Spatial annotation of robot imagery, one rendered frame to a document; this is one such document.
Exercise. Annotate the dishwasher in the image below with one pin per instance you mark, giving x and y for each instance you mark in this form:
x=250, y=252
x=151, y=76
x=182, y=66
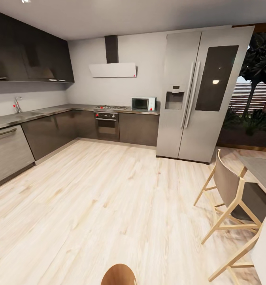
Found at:
x=15, y=154

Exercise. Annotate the breakfast table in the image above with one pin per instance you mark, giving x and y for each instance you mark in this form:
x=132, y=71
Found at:
x=257, y=166

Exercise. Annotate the trash can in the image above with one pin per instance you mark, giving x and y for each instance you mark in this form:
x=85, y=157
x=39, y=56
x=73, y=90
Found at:
x=119, y=274

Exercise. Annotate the microwave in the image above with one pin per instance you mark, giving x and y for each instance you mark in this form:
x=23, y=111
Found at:
x=143, y=103

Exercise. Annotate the range hood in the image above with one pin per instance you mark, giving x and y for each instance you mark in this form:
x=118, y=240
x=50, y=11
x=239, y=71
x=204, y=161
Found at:
x=113, y=68

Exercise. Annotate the fridge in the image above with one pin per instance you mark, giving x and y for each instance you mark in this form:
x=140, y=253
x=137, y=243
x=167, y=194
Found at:
x=200, y=74

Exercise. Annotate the oven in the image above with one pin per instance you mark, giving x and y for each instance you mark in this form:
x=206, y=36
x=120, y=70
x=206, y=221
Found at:
x=107, y=123

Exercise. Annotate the fixed window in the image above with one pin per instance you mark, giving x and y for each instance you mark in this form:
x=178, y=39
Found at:
x=244, y=125

